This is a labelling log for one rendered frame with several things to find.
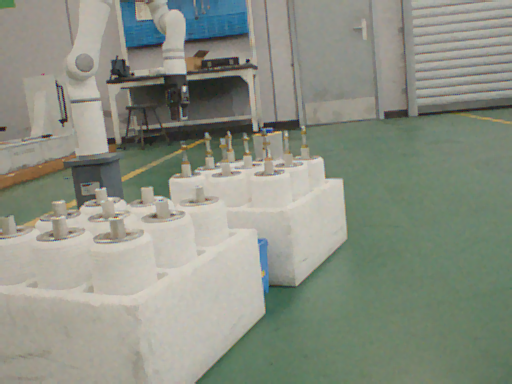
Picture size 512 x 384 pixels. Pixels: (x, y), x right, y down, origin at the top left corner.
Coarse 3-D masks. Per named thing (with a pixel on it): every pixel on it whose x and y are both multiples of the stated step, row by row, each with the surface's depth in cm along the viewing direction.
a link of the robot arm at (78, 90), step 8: (64, 64) 163; (64, 72) 165; (72, 80) 166; (80, 80) 166; (88, 80) 168; (72, 88) 165; (80, 88) 165; (88, 88) 166; (96, 88) 169; (72, 96) 163; (80, 96) 162; (88, 96) 163; (96, 96) 165
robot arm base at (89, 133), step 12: (72, 108) 164; (84, 108) 163; (96, 108) 165; (84, 120) 163; (96, 120) 165; (72, 132) 166; (84, 132) 164; (96, 132) 165; (84, 144) 165; (96, 144) 165; (84, 156) 166; (96, 156) 166
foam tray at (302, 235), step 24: (312, 192) 138; (336, 192) 149; (240, 216) 126; (264, 216) 123; (288, 216) 120; (312, 216) 132; (336, 216) 148; (288, 240) 121; (312, 240) 132; (336, 240) 148; (288, 264) 123; (312, 264) 132
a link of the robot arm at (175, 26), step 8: (168, 16) 171; (176, 16) 172; (168, 24) 171; (176, 24) 172; (184, 24) 174; (168, 32) 172; (176, 32) 173; (184, 32) 175; (168, 40) 173; (176, 40) 174; (168, 48) 174; (176, 48) 174; (168, 56) 174; (176, 56) 174
